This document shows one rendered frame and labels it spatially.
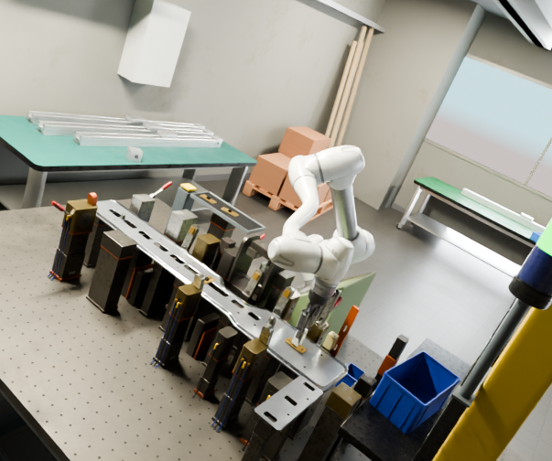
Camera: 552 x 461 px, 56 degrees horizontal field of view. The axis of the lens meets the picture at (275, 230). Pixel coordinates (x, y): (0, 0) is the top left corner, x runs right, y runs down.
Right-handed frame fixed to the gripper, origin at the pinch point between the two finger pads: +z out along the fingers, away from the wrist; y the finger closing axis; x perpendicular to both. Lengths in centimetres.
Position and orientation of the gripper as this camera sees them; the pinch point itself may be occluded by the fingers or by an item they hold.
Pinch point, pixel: (299, 336)
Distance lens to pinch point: 198.0
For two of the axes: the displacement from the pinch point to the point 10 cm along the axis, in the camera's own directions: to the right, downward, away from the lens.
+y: -5.4, 1.3, -8.3
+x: 7.7, 4.9, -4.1
